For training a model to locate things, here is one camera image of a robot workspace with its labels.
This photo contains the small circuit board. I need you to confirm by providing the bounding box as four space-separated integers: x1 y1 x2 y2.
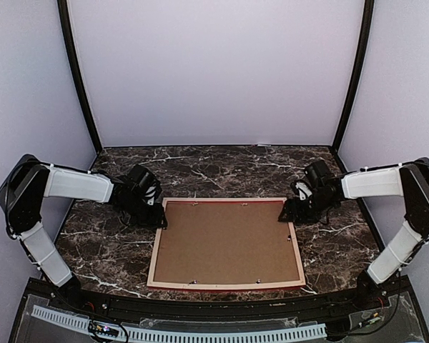
88 321 119 339

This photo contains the left black corner post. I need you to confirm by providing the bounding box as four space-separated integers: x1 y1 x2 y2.
56 0 103 154

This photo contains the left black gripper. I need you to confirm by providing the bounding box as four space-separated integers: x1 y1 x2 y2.
120 195 168 228

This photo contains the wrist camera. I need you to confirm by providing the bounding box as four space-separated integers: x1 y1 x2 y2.
127 164 162 197
304 159 334 188

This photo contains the right black corner post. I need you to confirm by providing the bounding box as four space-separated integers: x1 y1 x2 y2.
331 0 375 154

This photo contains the black corner post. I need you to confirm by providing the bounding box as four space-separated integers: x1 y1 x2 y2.
331 0 375 154
56 0 103 154

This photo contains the red wooden picture frame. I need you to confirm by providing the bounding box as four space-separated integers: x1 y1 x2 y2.
146 195 307 292

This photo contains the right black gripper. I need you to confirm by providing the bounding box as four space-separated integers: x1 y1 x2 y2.
281 191 336 223

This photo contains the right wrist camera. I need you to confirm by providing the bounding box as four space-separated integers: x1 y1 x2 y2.
304 159 334 188

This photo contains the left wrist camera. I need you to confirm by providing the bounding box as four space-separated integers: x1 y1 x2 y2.
127 164 162 197

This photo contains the white slotted cable duct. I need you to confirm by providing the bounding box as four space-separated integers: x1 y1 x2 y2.
31 305 327 342

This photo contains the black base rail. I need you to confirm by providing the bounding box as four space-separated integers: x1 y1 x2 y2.
28 274 412 326

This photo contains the brown backing board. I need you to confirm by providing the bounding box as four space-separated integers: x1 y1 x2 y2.
147 198 305 292

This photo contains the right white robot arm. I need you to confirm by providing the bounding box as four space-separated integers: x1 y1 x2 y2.
278 157 429 310

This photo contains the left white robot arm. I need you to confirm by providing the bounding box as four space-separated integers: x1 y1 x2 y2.
0 154 167 312

